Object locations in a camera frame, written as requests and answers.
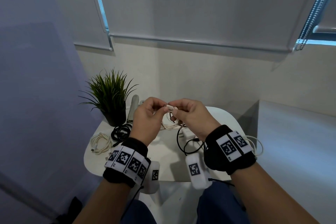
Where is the person's right hand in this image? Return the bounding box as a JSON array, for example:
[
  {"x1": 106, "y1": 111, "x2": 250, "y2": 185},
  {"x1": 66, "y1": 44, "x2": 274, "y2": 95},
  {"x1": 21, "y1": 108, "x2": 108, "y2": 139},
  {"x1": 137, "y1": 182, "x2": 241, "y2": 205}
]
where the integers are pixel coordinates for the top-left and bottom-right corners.
[{"x1": 168, "y1": 98, "x2": 222, "y2": 142}]

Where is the wide white roller blind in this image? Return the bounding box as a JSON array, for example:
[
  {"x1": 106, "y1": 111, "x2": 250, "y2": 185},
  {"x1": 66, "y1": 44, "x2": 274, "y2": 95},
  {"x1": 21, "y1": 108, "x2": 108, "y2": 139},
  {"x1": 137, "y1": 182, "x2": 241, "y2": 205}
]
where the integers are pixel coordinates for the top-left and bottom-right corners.
[{"x1": 90, "y1": 0, "x2": 329, "y2": 53}]

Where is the off-white usb cable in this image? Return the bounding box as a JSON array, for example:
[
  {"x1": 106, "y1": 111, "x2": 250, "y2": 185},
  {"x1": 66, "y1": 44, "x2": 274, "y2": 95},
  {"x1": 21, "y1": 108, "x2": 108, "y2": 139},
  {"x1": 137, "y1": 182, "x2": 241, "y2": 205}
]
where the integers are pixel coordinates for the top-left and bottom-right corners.
[{"x1": 160, "y1": 104, "x2": 184, "y2": 131}]

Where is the white charger adapter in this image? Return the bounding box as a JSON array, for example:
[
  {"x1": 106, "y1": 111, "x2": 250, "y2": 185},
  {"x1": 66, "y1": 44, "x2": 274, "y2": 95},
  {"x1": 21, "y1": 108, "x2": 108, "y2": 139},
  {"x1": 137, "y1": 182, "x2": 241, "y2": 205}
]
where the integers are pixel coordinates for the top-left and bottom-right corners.
[{"x1": 182, "y1": 128, "x2": 196, "y2": 140}]

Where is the thin black cable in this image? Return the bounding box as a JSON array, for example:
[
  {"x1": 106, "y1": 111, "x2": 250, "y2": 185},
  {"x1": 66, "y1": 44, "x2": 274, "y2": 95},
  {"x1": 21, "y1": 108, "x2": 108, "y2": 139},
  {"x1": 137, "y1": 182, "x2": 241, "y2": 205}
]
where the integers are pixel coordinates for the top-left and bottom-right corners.
[{"x1": 177, "y1": 126, "x2": 208, "y2": 156}]

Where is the metal bead chain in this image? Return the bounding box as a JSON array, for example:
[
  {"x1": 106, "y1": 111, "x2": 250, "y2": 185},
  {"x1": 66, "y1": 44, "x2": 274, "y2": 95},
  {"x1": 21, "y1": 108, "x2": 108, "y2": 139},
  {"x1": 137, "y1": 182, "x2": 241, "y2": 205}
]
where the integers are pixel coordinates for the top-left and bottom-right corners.
[{"x1": 293, "y1": 0, "x2": 336, "y2": 51}]

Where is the black usb cable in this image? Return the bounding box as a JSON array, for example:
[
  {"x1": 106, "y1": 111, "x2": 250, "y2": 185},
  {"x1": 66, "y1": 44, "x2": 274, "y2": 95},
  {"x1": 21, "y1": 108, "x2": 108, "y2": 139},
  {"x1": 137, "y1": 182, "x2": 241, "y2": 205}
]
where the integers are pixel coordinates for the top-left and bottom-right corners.
[{"x1": 111, "y1": 123, "x2": 133, "y2": 142}]

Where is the person's left leg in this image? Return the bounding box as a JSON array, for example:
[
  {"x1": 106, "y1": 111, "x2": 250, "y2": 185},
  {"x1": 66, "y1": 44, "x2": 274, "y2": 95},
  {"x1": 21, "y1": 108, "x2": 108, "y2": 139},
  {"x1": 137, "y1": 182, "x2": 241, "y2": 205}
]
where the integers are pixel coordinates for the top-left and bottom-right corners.
[{"x1": 120, "y1": 200, "x2": 157, "y2": 224}]

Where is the white charging cable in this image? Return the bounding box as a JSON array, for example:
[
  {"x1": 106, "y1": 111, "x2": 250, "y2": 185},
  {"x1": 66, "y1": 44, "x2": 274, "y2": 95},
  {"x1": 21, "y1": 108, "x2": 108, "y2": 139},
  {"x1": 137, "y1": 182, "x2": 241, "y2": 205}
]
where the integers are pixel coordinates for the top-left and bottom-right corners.
[{"x1": 104, "y1": 141, "x2": 124, "y2": 161}]

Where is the black wristband with marker tags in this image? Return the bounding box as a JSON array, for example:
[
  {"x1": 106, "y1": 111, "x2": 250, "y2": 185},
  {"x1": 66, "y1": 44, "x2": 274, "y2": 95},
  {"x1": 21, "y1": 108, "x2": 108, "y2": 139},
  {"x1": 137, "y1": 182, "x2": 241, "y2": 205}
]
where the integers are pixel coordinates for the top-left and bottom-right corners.
[
  {"x1": 204, "y1": 125, "x2": 257, "y2": 175},
  {"x1": 103, "y1": 137, "x2": 152, "y2": 188}
]

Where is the beige charging cable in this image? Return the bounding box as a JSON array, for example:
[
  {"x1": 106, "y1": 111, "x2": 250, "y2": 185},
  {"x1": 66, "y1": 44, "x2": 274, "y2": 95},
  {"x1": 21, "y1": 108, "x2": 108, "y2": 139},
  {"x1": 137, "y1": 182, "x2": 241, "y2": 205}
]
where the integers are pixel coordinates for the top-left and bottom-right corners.
[{"x1": 90, "y1": 132, "x2": 113, "y2": 155}]

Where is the person's left hand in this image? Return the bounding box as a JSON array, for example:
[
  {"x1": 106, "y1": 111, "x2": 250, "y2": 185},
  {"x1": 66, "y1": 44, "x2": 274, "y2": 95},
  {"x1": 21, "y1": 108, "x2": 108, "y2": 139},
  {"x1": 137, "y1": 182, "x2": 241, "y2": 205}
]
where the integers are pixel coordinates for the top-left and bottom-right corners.
[{"x1": 129, "y1": 97, "x2": 170, "y2": 147}]

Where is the green plant in black pot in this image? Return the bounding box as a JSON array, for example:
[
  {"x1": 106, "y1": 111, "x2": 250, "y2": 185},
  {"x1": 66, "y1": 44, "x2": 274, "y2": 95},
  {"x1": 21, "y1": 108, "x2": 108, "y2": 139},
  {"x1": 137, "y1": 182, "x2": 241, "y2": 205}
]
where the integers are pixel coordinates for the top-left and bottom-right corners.
[{"x1": 78, "y1": 68, "x2": 139, "y2": 127}]

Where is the person's left forearm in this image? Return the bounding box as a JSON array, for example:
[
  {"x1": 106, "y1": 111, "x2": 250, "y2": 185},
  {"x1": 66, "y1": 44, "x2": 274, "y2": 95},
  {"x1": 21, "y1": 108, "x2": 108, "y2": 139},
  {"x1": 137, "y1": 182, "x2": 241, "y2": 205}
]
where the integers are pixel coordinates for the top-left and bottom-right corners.
[{"x1": 73, "y1": 179, "x2": 137, "y2": 224}]

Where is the thin black camera cord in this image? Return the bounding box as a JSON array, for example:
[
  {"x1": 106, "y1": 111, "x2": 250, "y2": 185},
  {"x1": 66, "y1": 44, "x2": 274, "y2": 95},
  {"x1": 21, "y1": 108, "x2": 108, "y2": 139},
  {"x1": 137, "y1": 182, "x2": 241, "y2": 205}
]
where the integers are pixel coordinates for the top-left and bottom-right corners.
[
  {"x1": 209, "y1": 178, "x2": 235, "y2": 187},
  {"x1": 126, "y1": 185, "x2": 144, "y2": 214}
]

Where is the person's leg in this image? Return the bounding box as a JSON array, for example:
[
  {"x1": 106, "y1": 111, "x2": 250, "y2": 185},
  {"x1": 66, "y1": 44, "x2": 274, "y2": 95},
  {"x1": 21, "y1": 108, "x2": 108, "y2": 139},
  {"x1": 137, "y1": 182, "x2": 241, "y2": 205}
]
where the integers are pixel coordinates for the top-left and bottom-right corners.
[
  {"x1": 197, "y1": 182, "x2": 250, "y2": 224},
  {"x1": 120, "y1": 200, "x2": 157, "y2": 224}
]

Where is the person's right leg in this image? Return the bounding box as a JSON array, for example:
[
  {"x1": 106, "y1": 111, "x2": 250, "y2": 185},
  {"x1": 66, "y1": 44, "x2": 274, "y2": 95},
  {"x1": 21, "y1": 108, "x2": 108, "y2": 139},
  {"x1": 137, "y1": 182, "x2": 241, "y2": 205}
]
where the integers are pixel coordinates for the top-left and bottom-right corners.
[{"x1": 197, "y1": 182, "x2": 250, "y2": 224}]

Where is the grey oblong device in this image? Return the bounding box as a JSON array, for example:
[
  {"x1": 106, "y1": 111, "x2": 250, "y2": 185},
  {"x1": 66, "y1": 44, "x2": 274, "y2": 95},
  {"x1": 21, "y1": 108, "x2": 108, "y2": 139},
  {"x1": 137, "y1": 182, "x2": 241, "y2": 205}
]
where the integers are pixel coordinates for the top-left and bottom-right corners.
[{"x1": 127, "y1": 94, "x2": 140, "y2": 124}]

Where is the person's right forearm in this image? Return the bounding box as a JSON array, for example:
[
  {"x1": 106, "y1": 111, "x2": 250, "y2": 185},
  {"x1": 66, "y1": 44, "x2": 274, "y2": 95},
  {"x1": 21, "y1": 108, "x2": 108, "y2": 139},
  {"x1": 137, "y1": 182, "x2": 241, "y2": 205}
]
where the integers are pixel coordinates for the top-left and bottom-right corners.
[{"x1": 231, "y1": 162, "x2": 320, "y2": 224}]

